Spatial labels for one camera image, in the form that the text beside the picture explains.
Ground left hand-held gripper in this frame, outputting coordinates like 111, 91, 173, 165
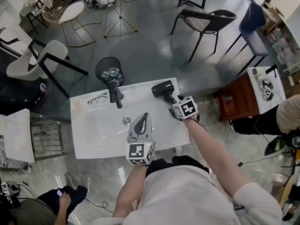
125, 112, 157, 166

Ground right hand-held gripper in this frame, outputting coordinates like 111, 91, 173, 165
169, 96, 201, 122

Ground black hair dryer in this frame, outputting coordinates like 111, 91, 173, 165
150, 79, 179, 105

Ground white sink basin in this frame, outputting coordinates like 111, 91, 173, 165
69, 77, 191, 160

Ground person's left forearm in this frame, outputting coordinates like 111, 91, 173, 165
114, 164, 146, 220

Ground person's right forearm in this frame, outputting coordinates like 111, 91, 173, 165
182, 119, 249, 198

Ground black faucet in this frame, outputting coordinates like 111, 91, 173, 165
106, 79, 125, 109

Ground person's black shorts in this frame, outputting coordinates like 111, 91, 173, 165
145, 155, 210, 176

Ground brown wooden cabinet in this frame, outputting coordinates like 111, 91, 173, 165
213, 74, 261, 122

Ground black-rimmed eyeglasses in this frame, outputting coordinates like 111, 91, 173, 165
87, 92, 109, 108

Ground white countertop sink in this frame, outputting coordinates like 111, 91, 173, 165
247, 66, 287, 115

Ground black mesh wastebasket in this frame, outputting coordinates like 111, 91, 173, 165
94, 56, 126, 88

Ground person's white shirt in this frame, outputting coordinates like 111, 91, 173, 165
94, 164, 284, 225

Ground metal sink stand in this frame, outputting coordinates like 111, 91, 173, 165
30, 112, 71, 162

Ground dark blue chair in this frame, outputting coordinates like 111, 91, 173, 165
225, 2, 270, 75

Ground shelf with bottles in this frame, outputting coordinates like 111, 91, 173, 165
264, 20, 300, 75

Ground small white sink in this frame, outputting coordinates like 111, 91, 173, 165
0, 108, 36, 164

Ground white padded chair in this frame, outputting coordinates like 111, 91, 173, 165
6, 39, 90, 98

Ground black cabinet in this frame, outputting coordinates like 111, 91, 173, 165
0, 45, 49, 113

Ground black floor cable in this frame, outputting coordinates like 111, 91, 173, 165
85, 196, 116, 213

